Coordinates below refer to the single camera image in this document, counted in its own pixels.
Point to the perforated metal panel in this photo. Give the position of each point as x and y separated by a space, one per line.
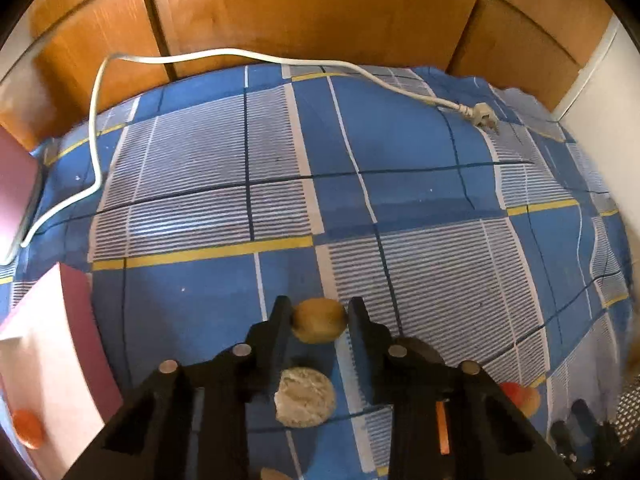
631 410

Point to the pink electric appliance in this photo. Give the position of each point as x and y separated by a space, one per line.
15 185

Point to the small orange fruit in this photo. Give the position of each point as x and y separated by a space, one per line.
27 427

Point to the blue plaid bedsheet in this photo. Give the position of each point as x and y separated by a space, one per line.
400 135

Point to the brown kiwi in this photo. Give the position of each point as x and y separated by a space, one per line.
320 321

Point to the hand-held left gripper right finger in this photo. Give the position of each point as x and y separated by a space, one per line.
358 355

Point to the small tan fruit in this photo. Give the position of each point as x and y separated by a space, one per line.
272 475

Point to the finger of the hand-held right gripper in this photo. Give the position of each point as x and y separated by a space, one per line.
561 436
583 416

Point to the dark brown round fruit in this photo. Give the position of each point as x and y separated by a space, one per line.
425 350

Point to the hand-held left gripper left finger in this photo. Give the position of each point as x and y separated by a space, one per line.
281 332

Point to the wooden panel headboard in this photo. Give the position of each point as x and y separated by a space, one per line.
320 10

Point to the pink box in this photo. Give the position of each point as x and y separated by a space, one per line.
50 360

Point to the orange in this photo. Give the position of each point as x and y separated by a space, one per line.
521 399

